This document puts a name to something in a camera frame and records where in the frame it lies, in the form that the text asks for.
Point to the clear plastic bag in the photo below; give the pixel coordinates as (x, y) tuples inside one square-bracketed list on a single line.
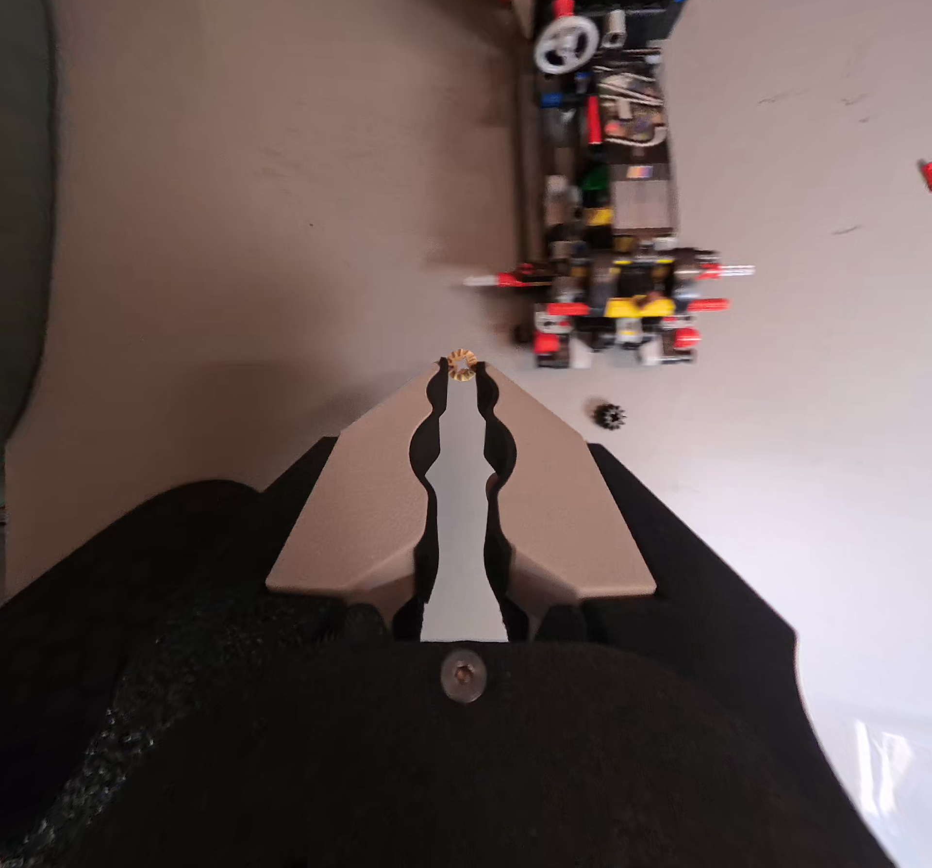
[(885, 759)]

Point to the black lego gear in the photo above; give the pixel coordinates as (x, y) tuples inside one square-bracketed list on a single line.
[(609, 415)]

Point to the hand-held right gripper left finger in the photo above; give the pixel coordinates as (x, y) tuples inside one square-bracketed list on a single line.
[(349, 519)]

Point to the tan lego bevel gear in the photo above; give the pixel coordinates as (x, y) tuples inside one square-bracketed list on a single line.
[(461, 364)]

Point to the lego car chassis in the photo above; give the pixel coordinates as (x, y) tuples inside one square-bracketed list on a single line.
[(619, 286)]

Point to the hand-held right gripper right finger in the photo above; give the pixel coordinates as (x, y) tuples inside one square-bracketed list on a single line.
[(568, 519)]

